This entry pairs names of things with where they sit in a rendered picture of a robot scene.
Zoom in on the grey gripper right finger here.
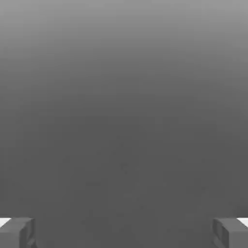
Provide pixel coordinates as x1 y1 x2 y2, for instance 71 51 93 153
211 217 248 248

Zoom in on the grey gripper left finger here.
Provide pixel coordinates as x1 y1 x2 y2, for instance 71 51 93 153
0 217 37 248

